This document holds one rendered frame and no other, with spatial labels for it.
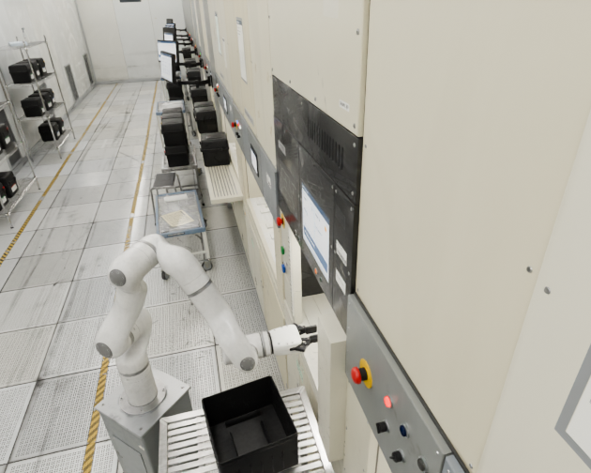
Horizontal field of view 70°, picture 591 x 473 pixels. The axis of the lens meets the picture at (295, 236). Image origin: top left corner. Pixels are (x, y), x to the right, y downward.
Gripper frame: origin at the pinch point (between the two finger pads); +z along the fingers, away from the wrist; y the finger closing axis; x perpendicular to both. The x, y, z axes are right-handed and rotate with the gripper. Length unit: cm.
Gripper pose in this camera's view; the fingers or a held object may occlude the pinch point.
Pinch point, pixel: (313, 333)
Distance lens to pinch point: 149.7
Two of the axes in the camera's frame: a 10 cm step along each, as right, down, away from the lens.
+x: -0.3, -8.7, -5.0
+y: 2.5, 4.7, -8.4
